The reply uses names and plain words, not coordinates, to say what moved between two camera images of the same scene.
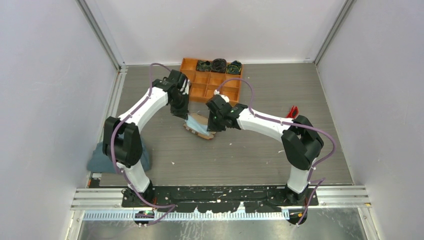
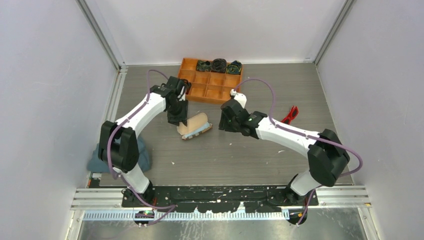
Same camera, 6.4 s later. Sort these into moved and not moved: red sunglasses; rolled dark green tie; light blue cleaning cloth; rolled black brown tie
Moved: light blue cleaning cloth
Not moved: red sunglasses; rolled black brown tie; rolled dark green tie
